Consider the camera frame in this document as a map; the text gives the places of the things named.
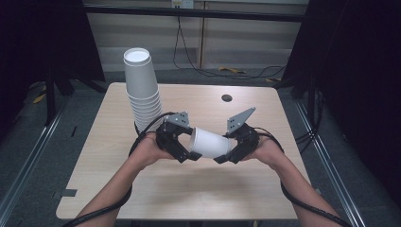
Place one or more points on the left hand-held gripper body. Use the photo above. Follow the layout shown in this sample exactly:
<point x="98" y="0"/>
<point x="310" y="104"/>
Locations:
<point x="167" y="138"/>

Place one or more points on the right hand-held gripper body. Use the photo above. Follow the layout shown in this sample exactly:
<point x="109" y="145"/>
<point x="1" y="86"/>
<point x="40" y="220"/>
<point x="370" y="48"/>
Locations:
<point x="247" y="138"/>

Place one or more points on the single white paper cup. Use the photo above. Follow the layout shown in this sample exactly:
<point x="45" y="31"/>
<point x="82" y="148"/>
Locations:
<point x="209" y="143"/>

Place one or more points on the stack of white paper cups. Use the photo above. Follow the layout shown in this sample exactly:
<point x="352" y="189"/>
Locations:
<point x="142" y="78"/>

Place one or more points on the person's left hand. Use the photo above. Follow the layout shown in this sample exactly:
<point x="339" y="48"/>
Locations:
<point x="148" y="149"/>

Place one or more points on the person's right hand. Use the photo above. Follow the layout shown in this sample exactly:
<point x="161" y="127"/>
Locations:
<point x="268" y="151"/>

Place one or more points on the yellow floor tool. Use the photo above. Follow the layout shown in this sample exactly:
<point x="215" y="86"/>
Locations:
<point x="231" y="70"/>

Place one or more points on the grey tape strip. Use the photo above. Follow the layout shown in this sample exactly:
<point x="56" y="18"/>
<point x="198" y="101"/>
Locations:
<point x="318" y="191"/>
<point x="69" y="193"/>

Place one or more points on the black horizontal bar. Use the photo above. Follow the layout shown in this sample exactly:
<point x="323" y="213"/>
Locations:
<point x="195" y="13"/>

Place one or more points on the black curtain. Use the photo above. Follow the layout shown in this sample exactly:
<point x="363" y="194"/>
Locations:
<point x="356" y="78"/>
<point x="41" y="38"/>

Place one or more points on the black metal stand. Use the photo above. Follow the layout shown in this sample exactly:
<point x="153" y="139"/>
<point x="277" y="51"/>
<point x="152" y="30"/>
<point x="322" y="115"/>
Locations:
<point x="49" y="97"/>

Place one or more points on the yellow floor scrap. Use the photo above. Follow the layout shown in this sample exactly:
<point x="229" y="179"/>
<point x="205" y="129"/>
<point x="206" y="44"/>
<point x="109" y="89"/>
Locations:
<point x="39" y="97"/>

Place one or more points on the metal floor rail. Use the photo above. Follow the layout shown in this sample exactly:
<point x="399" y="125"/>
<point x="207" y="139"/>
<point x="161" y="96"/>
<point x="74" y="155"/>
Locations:
<point x="34" y="154"/>
<point x="331" y="164"/>

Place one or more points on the white wall socket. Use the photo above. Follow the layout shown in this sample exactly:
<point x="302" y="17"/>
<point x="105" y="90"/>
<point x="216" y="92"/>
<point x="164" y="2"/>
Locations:
<point x="183" y="3"/>

